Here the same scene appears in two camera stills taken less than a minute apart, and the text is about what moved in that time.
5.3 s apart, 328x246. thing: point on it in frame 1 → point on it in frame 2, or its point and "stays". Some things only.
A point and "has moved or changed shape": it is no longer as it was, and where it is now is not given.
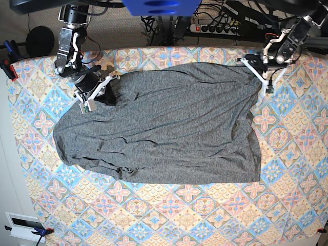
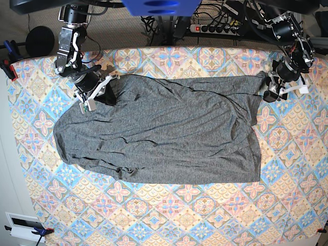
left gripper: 87,86 stays
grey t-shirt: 180,123 has moved or changed shape
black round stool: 40,41 stays
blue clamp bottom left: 41,231 stays
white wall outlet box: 22,226 stays
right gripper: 277,54 → 283,79
